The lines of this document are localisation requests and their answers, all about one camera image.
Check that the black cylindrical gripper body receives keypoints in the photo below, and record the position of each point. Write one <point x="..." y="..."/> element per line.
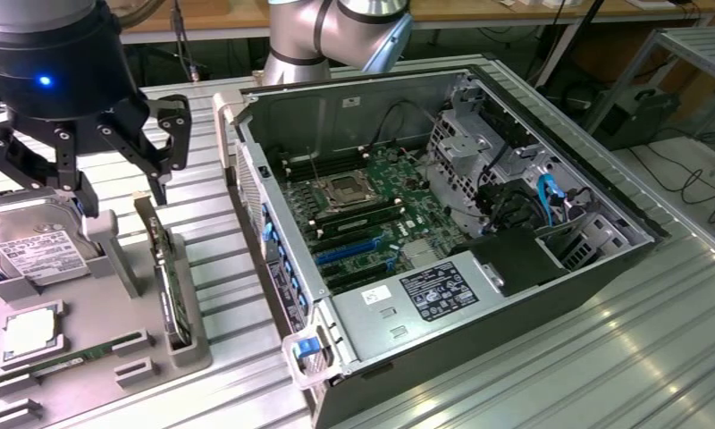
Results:
<point x="53" y="53"/>

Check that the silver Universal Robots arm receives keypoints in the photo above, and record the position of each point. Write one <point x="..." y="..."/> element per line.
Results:
<point x="298" y="27"/>

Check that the silver hard disk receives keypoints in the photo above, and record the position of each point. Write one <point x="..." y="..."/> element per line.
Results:
<point x="24" y="241"/>

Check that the empty black RAM slots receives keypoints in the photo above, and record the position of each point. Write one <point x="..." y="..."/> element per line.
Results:
<point x="324" y="162"/>

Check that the CPU socket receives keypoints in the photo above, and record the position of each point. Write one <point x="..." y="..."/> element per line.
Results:
<point x="343" y="190"/>

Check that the green graphics card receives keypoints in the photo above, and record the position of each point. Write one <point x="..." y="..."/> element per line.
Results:
<point x="169" y="277"/>

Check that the installed RAM stick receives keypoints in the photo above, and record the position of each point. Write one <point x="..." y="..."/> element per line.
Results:
<point x="358" y="220"/>

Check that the blue expansion slot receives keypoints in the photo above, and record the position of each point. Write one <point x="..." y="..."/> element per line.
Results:
<point x="348" y="251"/>

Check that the silver CPU chip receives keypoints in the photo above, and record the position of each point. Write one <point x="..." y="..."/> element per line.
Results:
<point x="31" y="333"/>

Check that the green motherboard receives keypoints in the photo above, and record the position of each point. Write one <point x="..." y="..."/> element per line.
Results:
<point x="416" y="210"/>

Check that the grey parts rack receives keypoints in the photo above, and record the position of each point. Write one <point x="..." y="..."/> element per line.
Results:
<point x="95" y="357"/>

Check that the green RAM stick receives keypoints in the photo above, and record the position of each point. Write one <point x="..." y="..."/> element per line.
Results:
<point x="65" y="359"/>

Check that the metal disk bay cage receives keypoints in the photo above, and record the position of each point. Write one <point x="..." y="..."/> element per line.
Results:
<point x="459" y="152"/>

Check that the blue case latch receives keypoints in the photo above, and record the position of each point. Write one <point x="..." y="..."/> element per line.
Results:
<point x="307" y="348"/>

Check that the grey power supply unit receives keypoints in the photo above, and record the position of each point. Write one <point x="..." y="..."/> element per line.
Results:
<point x="394" y="313"/>

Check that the wooden desk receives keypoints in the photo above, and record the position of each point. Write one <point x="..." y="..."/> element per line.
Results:
<point x="489" y="15"/>

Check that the black fan shroud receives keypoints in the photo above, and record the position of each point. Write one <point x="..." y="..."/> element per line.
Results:
<point x="513" y="259"/>

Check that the open black PC case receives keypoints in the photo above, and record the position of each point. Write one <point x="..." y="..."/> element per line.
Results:
<point x="513" y="339"/>

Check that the black box on floor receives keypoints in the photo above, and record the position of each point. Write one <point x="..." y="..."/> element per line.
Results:
<point x="638" y="120"/>

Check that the metal slat shelf frame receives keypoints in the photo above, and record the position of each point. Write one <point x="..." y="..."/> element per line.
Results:
<point x="703" y="53"/>

